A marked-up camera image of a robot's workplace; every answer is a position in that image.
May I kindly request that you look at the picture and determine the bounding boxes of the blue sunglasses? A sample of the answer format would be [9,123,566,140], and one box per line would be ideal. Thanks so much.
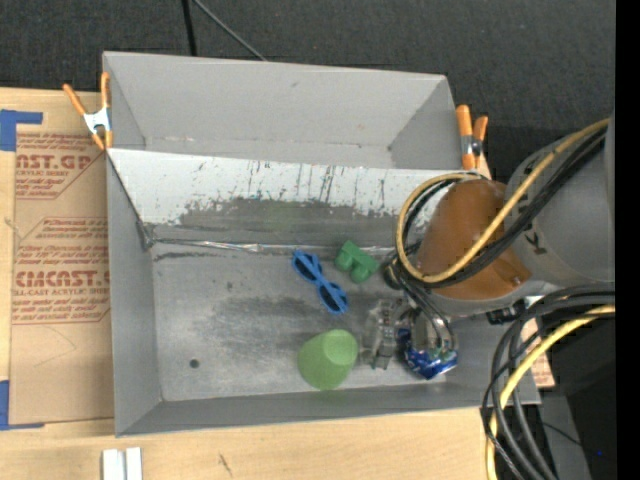
[291,249,350,317]

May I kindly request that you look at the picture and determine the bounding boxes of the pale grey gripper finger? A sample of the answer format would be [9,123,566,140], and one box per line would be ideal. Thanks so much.
[362,305,385,365]
[373,312,399,371]

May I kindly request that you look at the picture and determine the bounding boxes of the green plastic cup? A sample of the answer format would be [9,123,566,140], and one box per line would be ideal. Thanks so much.
[296,328,360,392]

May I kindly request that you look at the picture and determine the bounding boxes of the grey metal bin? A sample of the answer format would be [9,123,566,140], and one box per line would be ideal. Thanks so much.
[101,51,544,438]

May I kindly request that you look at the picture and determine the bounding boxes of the green toy block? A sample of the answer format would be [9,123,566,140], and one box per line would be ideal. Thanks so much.
[333,240,380,285]

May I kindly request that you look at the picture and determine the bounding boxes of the blue crumpled packet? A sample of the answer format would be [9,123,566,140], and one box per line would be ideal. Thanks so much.
[397,325,459,381]

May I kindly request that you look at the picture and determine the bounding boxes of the black cylinder on white bracket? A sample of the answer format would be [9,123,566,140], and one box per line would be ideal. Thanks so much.
[486,295,539,326]

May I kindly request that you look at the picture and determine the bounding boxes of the brown cardboard board red print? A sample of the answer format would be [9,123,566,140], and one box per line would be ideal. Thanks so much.
[0,86,555,432]

